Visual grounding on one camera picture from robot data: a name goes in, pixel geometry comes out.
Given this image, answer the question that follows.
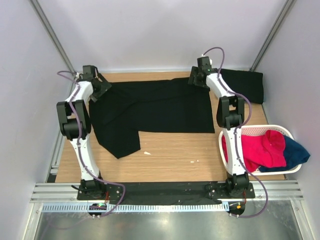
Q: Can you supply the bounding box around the black t shirt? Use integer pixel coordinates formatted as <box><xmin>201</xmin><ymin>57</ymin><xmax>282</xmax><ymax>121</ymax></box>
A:
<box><xmin>220</xmin><ymin>68</ymin><xmax>264</xmax><ymax>105</ymax></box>
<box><xmin>89</xmin><ymin>77</ymin><xmax>215</xmax><ymax>159</ymax></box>

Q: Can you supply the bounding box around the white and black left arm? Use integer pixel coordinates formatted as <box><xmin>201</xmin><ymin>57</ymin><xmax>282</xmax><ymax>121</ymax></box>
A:
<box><xmin>56</xmin><ymin>65</ymin><xmax>112</xmax><ymax>200</ymax></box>

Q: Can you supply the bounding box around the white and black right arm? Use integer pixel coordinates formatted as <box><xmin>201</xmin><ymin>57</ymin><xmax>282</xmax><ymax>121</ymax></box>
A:
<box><xmin>188</xmin><ymin>55</ymin><xmax>250</xmax><ymax>198</ymax></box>

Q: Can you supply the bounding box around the folded black t shirt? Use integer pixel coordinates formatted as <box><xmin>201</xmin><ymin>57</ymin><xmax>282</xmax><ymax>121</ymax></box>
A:
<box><xmin>220</xmin><ymin>68</ymin><xmax>264</xmax><ymax>105</ymax></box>

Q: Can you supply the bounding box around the white laundry basket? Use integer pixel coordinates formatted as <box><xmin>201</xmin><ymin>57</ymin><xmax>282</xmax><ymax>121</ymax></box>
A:
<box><xmin>218</xmin><ymin>124</ymin><xmax>302</xmax><ymax>176</ymax></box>

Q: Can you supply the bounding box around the red t shirt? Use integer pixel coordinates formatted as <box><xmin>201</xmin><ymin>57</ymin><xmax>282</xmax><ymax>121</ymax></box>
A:
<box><xmin>221</xmin><ymin>129</ymin><xmax>287</xmax><ymax>174</ymax></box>

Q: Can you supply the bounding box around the navy blue t shirt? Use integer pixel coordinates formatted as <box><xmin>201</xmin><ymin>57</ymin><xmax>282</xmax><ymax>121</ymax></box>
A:
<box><xmin>259</xmin><ymin>135</ymin><xmax>311</xmax><ymax>173</ymax></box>

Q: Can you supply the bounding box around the left aluminium frame post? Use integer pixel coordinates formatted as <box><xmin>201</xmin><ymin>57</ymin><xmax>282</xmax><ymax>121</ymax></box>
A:
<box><xmin>28</xmin><ymin>0</ymin><xmax>76</xmax><ymax>73</ymax></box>

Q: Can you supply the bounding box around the aluminium frame post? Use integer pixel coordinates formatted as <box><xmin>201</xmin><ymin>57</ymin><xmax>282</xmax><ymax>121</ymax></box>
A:
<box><xmin>249</xmin><ymin>0</ymin><xmax>296</xmax><ymax>72</ymax></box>
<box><xmin>28</xmin><ymin>0</ymin><xmax>76</xmax><ymax>73</ymax></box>

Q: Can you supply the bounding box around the right aluminium frame post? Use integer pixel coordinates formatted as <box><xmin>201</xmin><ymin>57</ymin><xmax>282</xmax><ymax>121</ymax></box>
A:
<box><xmin>249</xmin><ymin>0</ymin><xmax>296</xmax><ymax>72</ymax></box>

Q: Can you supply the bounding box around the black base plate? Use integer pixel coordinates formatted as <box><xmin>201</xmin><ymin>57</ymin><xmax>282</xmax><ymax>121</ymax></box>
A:
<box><xmin>71</xmin><ymin>180</ymin><xmax>256</xmax><ymax>205</ymax></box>

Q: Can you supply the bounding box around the white slotted cable duct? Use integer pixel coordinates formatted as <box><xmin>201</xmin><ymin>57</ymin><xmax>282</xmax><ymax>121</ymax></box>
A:
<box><xmin>42</xmin><ymin>202</ymin><xmax>229</xmax><ymax>213</ymax></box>

